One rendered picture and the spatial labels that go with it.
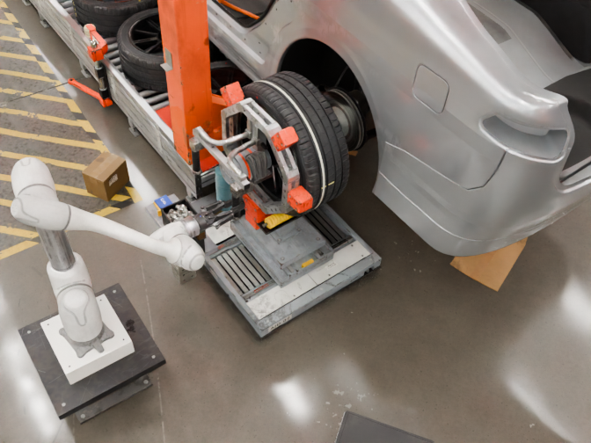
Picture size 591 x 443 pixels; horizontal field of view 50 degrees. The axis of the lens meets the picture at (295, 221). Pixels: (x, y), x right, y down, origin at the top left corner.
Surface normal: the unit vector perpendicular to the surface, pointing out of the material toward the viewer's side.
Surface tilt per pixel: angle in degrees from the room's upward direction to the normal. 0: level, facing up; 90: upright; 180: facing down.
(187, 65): 90
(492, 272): 2
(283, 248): 0
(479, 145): 90
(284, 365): 0
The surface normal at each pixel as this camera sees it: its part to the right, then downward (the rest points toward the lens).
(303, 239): 0.06, -0.65
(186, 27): 0.60, 0.63
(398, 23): -0.77, 0.29
